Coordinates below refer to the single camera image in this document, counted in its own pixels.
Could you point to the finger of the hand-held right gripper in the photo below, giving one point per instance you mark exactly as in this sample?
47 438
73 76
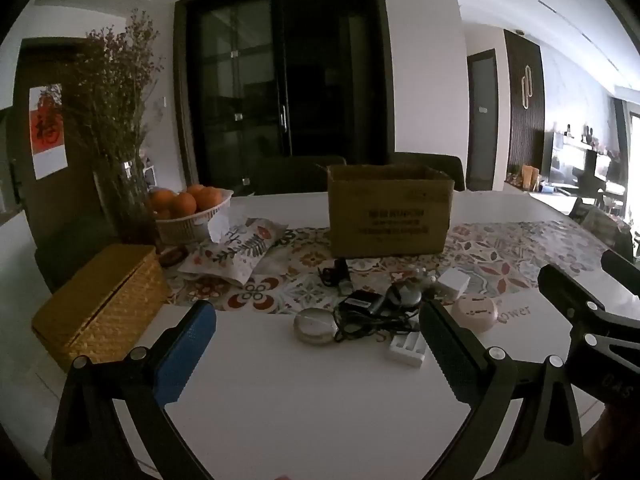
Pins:
622 262
565 287

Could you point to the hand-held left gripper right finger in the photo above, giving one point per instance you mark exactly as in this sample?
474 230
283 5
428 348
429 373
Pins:
450 350

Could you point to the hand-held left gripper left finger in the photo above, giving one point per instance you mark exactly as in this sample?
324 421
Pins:
185 355

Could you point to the white battery tray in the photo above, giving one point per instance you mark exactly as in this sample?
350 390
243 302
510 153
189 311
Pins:
406 349

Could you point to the pink round case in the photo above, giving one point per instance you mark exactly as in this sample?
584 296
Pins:
474 312

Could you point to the white power adapter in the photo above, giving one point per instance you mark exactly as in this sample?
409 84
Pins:
454 284

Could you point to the grey round case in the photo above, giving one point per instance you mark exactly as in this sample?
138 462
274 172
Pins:
407 296

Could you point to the brown cardboard box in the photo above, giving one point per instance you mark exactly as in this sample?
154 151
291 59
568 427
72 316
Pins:
390 220

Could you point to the dark chair with woven cushion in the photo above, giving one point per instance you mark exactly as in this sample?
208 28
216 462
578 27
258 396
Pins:
600 225

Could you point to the patterned table mat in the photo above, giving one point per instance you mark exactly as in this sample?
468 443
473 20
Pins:
500 255

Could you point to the dark round dish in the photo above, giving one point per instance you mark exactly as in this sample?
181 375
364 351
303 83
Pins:
173 256

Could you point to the yellow woven tissue box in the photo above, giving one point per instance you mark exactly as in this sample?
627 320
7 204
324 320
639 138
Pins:
100 300

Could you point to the floral fabric tissue pouch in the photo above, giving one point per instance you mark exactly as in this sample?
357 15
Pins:
235 252

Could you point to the white fruit basket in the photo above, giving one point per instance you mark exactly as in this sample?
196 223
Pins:
185 230

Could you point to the black folding clip device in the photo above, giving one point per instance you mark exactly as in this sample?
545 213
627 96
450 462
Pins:
336 274

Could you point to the orange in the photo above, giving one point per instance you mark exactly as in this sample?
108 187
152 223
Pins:
195 190
210 198
183 205
161 199

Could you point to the glass vase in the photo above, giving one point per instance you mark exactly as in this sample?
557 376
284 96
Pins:
125 200

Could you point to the brown wooden door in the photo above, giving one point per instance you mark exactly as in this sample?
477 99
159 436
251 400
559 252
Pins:
75 210

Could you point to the dark dining chair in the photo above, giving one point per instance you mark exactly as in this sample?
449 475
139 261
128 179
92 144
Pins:
430 160
295 175

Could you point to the grey interior door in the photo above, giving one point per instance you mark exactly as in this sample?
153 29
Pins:
482 120

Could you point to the dark glass double door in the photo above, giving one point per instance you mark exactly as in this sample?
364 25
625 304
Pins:
300 85

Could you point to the dark slatted wall panel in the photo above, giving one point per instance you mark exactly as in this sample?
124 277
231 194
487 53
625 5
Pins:
522 145

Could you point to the white loop wall ornament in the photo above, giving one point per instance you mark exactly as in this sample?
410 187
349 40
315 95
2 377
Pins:
525 87

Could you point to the red wall poster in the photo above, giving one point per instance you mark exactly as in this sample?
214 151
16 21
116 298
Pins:
47 130

